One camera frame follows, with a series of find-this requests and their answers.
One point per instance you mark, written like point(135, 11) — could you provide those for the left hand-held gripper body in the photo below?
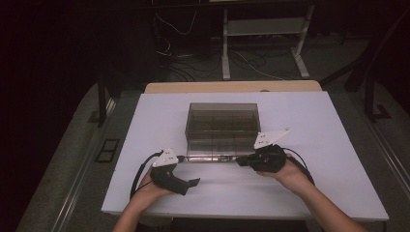
point(167, 177)

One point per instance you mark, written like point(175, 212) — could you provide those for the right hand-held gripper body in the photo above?
point(267, 156)

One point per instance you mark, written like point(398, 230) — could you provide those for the smoky transparent storage box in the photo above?
point(222, 129)

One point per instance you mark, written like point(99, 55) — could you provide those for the person's left hand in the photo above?
point(146, 193)

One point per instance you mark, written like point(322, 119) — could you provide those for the person's right hand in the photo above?
point(290, 177)

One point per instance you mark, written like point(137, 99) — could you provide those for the wooden table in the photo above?
point(232, 86)

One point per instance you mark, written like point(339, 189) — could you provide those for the black metal stand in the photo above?
point(370, 96)
point(102, 96)

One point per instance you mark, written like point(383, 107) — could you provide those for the white metal stand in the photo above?
point(264, 27)

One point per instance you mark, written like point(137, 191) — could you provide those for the black floor socket frame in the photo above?
point(108, 150)

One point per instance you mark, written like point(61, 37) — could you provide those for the metal floor rail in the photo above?
point(77, 180)
point(390, 148)

